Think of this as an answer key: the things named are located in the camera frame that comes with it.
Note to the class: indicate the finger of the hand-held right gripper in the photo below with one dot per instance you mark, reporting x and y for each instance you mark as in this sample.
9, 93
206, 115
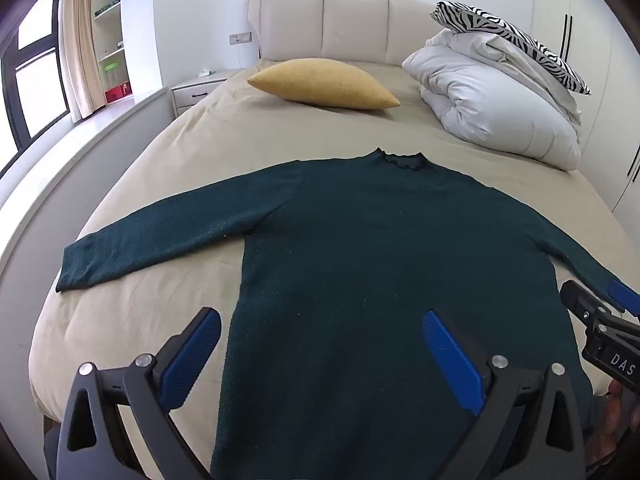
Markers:
585, 305
625, 297

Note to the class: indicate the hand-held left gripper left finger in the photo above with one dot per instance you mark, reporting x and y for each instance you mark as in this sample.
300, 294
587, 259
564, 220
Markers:
192, 355

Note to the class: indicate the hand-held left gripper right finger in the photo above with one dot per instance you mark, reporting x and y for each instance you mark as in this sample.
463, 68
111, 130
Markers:
450, 360

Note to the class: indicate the dark green sweater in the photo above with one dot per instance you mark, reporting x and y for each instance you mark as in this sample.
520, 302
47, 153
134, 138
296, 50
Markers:
375, 250

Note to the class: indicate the person's right hand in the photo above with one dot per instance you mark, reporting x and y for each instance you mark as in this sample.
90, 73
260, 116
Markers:
612, 425

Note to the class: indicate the beige bed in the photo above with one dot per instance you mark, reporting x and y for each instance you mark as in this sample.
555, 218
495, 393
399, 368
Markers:
210, 135

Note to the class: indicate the white folded duvet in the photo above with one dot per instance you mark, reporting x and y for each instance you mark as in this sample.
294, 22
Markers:
490, 105

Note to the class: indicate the white window ledge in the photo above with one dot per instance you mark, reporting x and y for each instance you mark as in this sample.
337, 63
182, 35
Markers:
90, 155

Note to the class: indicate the white wardrobe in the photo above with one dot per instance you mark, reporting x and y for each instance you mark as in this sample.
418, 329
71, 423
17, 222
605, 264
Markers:
600, 60

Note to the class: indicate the white nightstand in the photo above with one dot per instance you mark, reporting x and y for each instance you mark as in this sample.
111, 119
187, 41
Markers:
197, 90

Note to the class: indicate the red box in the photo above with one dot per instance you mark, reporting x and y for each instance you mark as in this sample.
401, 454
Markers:
117, 93

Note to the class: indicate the zebra striped pillow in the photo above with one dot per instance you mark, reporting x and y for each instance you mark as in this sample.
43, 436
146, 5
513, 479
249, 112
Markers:
500, 27

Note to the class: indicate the green lidded container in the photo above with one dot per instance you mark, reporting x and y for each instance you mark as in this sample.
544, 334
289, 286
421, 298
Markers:
110, 72

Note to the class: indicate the yellow pillow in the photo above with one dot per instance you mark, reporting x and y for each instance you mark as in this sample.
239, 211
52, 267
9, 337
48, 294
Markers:
320, 82

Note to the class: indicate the black framed window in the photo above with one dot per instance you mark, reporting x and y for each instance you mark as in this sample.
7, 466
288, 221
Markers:
40, 75

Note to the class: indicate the beige curtain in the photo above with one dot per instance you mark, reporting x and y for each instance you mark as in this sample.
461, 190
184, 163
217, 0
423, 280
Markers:
80, 35

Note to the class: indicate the beige padded headboard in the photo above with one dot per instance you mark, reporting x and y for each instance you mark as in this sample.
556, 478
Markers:
355, 25

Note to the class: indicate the wall socket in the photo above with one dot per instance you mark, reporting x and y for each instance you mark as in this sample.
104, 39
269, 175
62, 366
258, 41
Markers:
240, 38

